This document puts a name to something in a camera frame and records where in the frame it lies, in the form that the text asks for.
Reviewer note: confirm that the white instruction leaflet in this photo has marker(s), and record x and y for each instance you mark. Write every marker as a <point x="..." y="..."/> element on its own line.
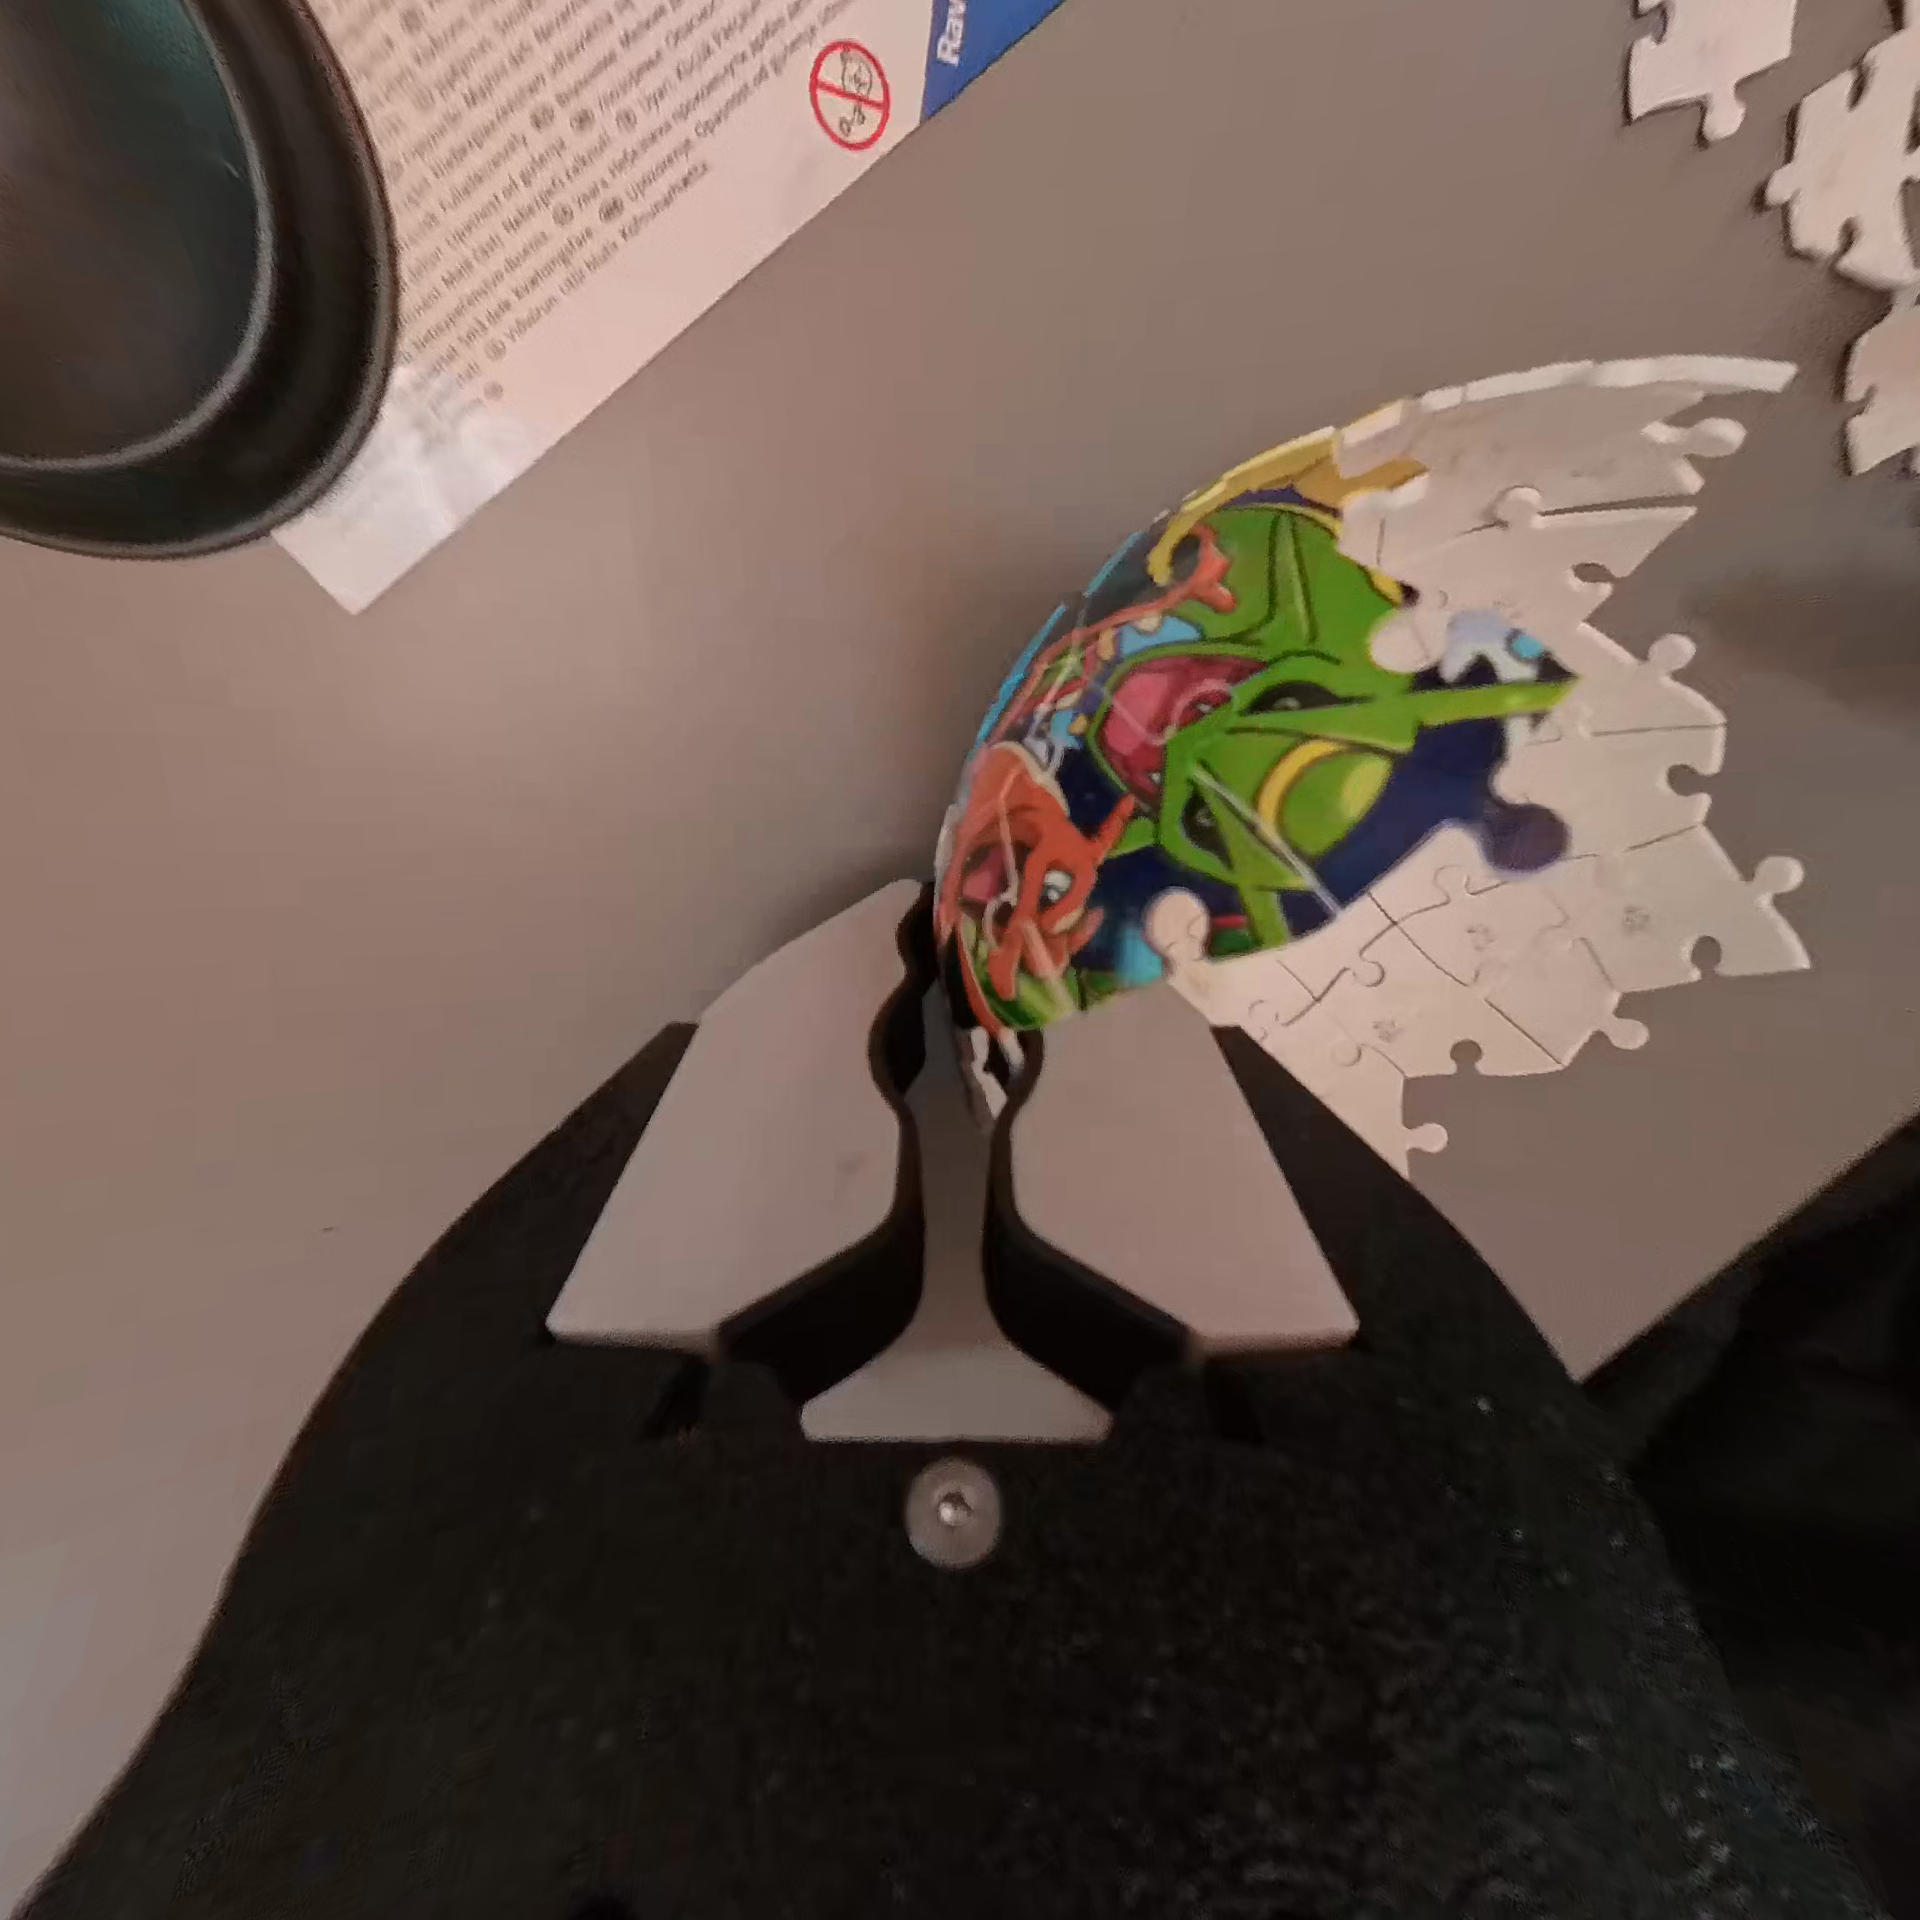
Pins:
<point x="600" y="179"/>

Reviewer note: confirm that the black ball stand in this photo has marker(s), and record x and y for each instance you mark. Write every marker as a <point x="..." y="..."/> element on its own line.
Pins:
<point x="151" y="224"/>

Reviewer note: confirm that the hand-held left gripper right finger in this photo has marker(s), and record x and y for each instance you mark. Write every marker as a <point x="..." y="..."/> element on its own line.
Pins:
<point x="1169" y="1200"/>

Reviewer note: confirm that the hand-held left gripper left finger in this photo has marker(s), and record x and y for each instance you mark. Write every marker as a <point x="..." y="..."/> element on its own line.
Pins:
<point x="750" y="1184"/>

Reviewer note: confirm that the person's dark clothing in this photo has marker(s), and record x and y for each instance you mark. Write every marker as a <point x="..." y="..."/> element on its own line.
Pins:
<point x="1798" y="1425"/>

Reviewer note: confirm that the partly built puzzle ball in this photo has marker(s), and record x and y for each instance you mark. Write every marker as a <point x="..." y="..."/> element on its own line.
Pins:
<point x="1246" y="721"/>

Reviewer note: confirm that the pile of puzzle pieces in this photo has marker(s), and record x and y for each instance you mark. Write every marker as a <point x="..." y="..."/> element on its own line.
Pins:
<point x="1860" y="163"/>

